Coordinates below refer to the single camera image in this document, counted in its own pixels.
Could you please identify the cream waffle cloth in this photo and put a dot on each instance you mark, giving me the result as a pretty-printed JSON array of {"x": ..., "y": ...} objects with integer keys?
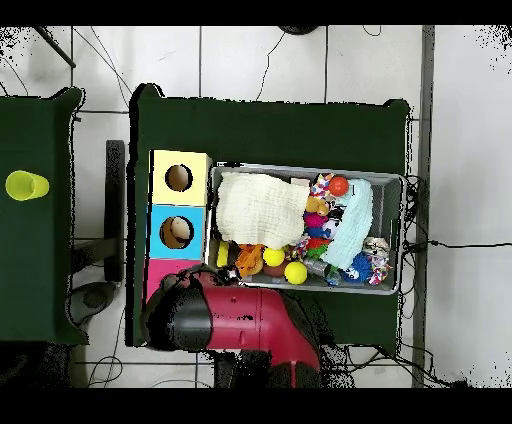
[{"x": 256, "y": 208}]

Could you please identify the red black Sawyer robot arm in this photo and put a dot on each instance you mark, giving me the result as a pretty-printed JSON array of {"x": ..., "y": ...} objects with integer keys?
[{"x": 240, "y": 320}]

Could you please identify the wooden box with three holes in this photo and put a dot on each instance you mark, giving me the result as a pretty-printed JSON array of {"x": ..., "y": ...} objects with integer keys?
[{"x": 178, "y": 216}]

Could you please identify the shallow clear mesh bin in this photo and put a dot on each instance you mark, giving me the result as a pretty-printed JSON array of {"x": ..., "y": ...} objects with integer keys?
[{"x": 388, "y": 208}]

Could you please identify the orange building block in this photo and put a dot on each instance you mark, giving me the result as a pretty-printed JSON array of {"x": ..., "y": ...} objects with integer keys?
[{"x": 250, "y": 258}]

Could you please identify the yellow smiley ball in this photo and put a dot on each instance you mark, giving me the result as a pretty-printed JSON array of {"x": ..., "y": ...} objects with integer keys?
[{"x": 274, "y": 257}]

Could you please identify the small yellow block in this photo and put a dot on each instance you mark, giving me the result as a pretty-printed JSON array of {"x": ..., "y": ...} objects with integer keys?
[{"x": 222, "y": 254}]

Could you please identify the plain yellow ball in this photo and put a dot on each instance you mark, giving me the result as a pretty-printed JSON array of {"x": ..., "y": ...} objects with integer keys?
[{"x": 295, "y": 273}]

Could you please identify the orange ball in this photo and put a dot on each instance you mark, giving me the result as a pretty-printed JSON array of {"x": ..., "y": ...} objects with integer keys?
[{"x": 339, "y": 186}]

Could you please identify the light blue knitted cloth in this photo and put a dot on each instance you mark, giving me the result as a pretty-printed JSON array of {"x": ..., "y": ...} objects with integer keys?
[{"x": 352, "y": 224}]

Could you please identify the small blue spiky ball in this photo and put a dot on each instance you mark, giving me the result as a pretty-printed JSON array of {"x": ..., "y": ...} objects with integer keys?
[{"x": 358, "y": 272}]

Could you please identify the dark green table cloth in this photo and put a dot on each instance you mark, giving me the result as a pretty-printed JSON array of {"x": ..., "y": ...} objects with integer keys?
[{"x": 176, "y": 120}]

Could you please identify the crushed printed can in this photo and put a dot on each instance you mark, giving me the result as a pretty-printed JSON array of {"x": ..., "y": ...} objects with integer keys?
[{"x": 374, "y": 245}]

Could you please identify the black panel on stand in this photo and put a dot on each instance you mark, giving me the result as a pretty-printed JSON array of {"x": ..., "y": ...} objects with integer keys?
[{"x": 115, "y": 208}]

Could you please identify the black round base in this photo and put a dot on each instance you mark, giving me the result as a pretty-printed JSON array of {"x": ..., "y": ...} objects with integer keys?
[{"x": 298, "y": 29}]

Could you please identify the side table with green cloth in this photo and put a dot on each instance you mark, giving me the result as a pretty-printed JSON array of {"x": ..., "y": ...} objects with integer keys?
[{"x": 32, "y": 264}]

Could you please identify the yellow-green plastic cup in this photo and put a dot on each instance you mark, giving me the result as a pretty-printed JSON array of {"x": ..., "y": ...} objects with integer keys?
[{"x": 24, "y": 185}]

